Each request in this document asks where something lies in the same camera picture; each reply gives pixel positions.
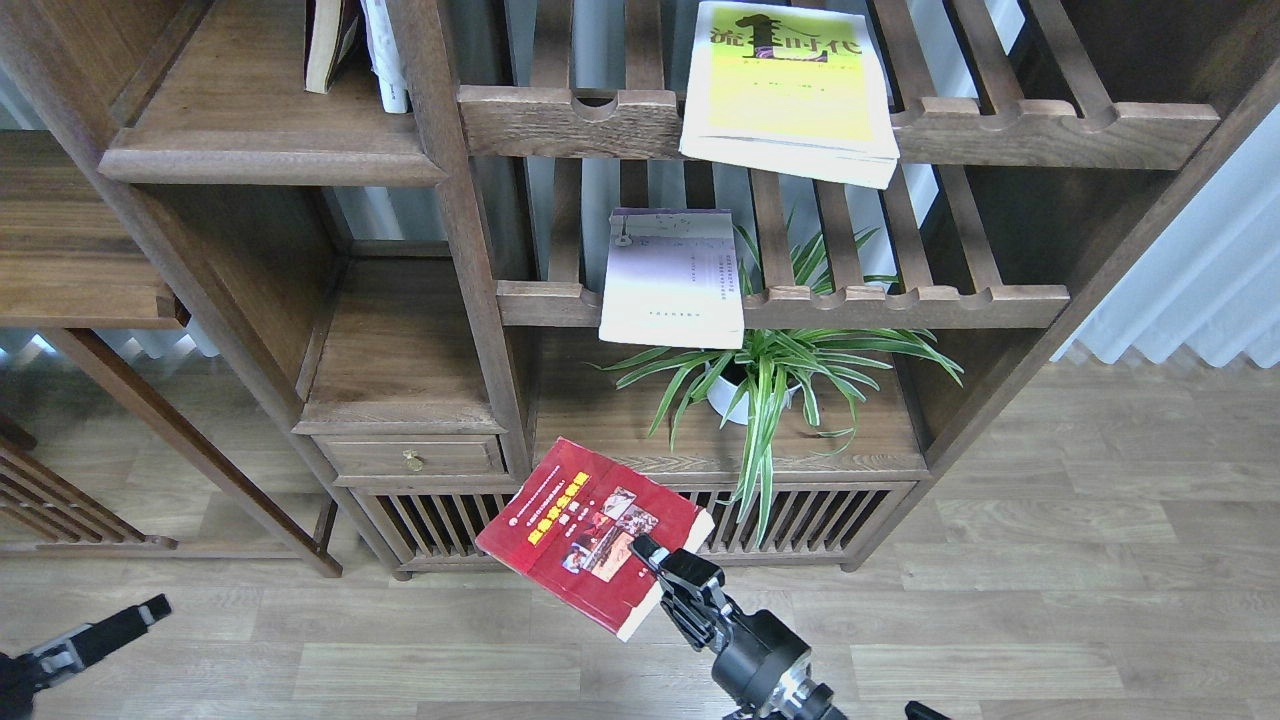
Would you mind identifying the right slatted cabinet door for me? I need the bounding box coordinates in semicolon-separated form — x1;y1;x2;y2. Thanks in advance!
677;480;914;565

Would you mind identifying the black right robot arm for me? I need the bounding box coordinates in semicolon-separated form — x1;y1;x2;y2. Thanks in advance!
631;534;845;719

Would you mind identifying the yellow cover book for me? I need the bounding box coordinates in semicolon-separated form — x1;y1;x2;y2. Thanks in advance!
678;1;900;190

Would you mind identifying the pale purple white book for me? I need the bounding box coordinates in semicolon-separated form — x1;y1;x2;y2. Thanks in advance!
599;208;744;350

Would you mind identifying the upright tan book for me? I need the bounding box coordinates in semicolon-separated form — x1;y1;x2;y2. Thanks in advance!
303;1;361;94

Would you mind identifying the upright white book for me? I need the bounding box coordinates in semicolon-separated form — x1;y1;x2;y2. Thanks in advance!
361;0;410;114

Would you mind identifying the wooden side shelf unit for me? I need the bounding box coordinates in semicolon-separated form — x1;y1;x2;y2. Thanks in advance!
1;129;342;577

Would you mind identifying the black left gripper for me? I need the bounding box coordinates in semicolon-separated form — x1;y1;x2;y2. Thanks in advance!
1;594;172;714

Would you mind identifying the white plant pot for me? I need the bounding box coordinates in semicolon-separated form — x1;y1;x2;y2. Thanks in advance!
707;363;800;425

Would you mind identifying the white curtain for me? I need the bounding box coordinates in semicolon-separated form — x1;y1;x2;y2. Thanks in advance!
1052;109;1279;368

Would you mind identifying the red cover book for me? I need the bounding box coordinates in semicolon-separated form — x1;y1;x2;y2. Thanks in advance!
476;437;716;642

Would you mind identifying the left slatted cabinet door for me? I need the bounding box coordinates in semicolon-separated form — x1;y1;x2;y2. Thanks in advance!
353;487;516;573

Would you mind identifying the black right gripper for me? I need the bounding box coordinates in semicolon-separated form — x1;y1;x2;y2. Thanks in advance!
630;534;813;714

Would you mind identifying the small wooden drawer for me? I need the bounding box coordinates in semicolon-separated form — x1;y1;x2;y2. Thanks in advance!
314;434;506;477

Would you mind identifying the dark wooden bookshelf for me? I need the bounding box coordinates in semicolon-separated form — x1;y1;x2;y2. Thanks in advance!
3;1;1277;574

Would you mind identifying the slatted cabinet door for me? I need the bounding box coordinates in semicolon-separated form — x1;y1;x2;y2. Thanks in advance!
353;487;516;573
677;480;914;565

